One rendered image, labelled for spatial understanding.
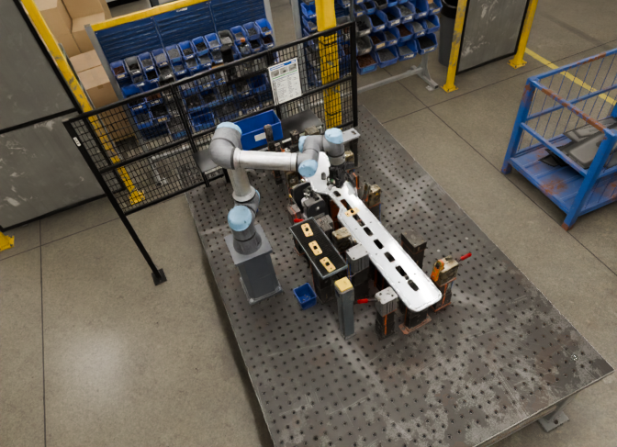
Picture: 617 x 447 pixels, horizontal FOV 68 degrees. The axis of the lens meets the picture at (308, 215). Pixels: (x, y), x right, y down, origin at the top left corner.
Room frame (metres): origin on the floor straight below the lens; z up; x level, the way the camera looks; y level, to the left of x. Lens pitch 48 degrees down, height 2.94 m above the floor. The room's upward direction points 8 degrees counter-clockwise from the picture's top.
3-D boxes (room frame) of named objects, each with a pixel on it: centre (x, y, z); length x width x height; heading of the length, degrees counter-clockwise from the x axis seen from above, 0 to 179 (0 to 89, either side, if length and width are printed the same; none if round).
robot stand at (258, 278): (1.55, 0.34, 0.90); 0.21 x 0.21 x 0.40; 17
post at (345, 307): (1.18, -0.11, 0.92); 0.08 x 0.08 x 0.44; 21
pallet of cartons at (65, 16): (5.94, 2.53, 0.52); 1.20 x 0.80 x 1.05; 14
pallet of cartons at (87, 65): (4.57, 2.21, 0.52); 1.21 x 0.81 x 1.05; 21
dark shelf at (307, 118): (2.52, 0.26, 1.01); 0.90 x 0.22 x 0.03; 111
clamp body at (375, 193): (1.87, -0.39, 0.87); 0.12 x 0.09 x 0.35; 111
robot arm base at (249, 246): (1.55, 0.34, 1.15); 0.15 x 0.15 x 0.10
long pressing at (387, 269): (1.74, -0.26, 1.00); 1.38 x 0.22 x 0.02; 21
